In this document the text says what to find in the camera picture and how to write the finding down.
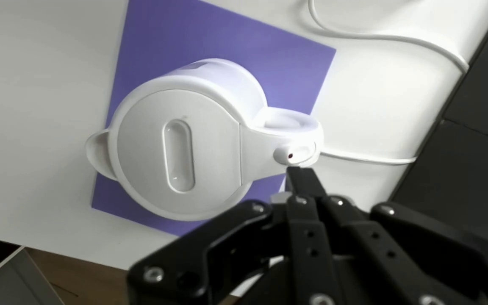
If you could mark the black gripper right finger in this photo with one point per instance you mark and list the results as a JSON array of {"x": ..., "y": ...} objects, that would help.
[{"x": 421, "y": 260}]

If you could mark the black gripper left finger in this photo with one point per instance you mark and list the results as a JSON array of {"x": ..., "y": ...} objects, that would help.
[{"x": 206, "y": 265}]

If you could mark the white electric kettle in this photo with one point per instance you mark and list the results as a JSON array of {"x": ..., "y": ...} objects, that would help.
[{"x": 191, "y": 143}]

